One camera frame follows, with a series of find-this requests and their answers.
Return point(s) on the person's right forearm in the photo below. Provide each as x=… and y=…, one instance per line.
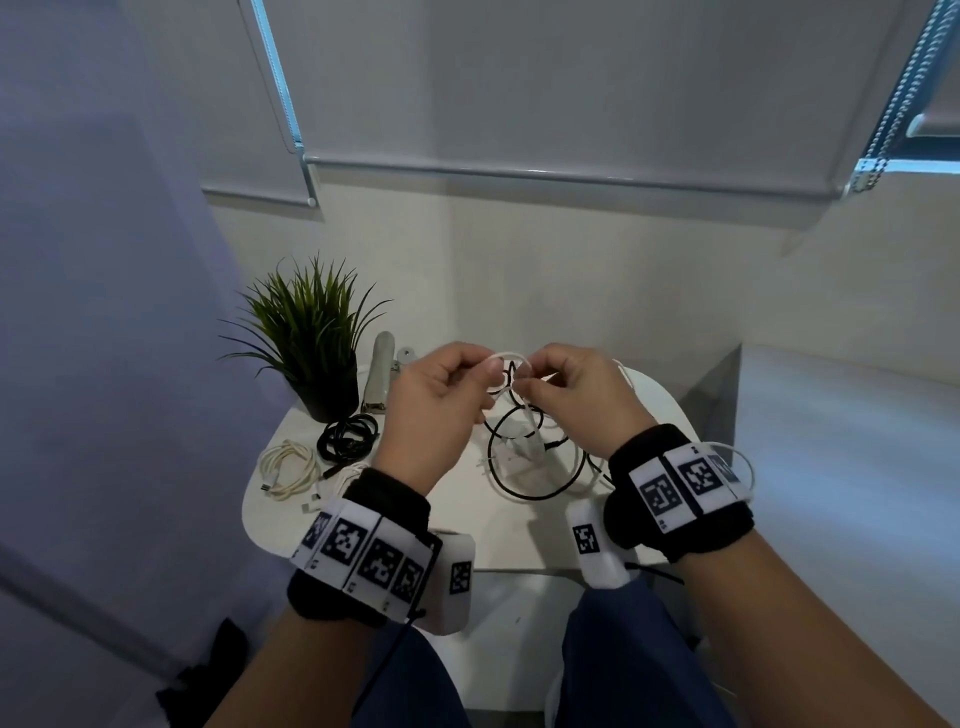
x=802, y=637

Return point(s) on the grey oblong device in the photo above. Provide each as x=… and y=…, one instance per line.
x=377, y=375

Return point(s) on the person's leg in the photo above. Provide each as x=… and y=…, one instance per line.
x=637, y=660
x=412, y=690

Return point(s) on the person's right leg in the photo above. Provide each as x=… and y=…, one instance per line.
x=637, y=660

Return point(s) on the wide white roller blind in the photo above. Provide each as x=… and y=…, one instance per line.
x=585, y=75

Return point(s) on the person's right hand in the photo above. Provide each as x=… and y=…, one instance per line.
x=592, y=397

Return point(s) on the small white gadget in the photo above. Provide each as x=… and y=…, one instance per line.
x=406, y=356

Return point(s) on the black wristband with marker tags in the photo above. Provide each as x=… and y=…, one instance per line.
x=360, y=547
x=675, y=495

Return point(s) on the person's left leg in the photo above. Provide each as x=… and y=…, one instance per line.
x=412, y=690

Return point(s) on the white charger adapter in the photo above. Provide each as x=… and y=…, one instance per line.
x=525, y=450

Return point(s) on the person's left hand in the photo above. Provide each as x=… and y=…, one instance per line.
x=427, y=420

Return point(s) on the green plant in black pot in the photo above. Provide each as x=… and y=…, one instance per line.
x=326, y=397

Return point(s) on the person's left forearm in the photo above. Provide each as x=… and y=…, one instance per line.
x=292, y=675

